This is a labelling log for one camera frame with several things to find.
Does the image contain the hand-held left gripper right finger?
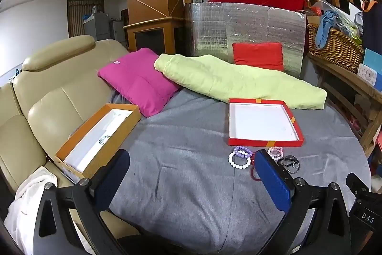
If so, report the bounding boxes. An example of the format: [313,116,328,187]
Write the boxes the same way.
[254,149,353,255]

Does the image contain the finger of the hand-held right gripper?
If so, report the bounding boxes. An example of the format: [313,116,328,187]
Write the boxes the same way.
[345,173,372,199]

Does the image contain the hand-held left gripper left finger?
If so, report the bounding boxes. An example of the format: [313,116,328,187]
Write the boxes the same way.
[32,149,141,255]

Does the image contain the dark red hair tie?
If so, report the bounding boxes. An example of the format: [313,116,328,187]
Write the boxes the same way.
[249,167,263,182]

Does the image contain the silver bangle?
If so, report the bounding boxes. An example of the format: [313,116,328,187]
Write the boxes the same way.
[281,162,300,175]

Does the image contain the black cord bracelet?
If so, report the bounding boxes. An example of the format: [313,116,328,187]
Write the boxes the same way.
[279,155,299,167]

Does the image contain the purple bead bracelet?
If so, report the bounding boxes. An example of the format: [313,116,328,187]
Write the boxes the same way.
[233,146,254,159]

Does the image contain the red cardboard box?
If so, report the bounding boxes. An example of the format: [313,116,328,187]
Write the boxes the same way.
[228,98,304,146]

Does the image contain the orange cardboard box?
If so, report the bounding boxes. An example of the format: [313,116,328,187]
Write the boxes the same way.
[54,103,142,179]

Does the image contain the grey blanket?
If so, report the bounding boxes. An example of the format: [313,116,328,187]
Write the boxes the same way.
[109,91,372,255]

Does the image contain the white cloth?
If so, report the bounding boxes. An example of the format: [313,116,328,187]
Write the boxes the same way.
[4,167,58,255]

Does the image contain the magenta pillow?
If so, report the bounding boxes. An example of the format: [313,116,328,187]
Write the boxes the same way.
[98,48,181,118]

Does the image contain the wooden shelf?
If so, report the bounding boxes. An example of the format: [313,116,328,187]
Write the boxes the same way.
[307,52,382,158]

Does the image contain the beige leather sofa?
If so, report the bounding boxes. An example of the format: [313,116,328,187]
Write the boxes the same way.
[0,35,141,246]

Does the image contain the yellow-green folded blanket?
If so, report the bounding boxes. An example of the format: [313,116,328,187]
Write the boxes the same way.
[154,54,327,110]

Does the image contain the white floral box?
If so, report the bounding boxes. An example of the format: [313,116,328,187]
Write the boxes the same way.
[357,63,378,84]

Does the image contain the teal box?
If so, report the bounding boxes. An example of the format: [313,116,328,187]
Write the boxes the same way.
[363,48,382,77]

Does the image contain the red cushion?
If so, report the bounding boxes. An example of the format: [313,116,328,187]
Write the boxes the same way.
[232,42,284,72]

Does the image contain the wicker basket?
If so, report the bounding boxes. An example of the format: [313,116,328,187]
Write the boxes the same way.
[307,23,365,73]

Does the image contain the wooden cabinet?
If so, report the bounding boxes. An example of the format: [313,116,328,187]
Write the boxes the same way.
[123,17,186,55]

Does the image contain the grey refrigerator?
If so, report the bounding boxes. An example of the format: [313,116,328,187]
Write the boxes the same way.
[84,11,111,42]

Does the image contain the silver foil board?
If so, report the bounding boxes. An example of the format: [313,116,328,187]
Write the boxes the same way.
[184,2,307,79]

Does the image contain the dark navy garment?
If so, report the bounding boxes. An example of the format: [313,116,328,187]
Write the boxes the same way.
[361,0,382,50]

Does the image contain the blue cloth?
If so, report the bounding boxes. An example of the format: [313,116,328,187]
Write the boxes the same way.
[316,11,339,49]

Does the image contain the plastic bags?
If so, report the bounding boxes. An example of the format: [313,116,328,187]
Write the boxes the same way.
[310,0,363,44]

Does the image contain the brown curtain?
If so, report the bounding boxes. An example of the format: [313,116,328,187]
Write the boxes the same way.
[67,0,105,38]

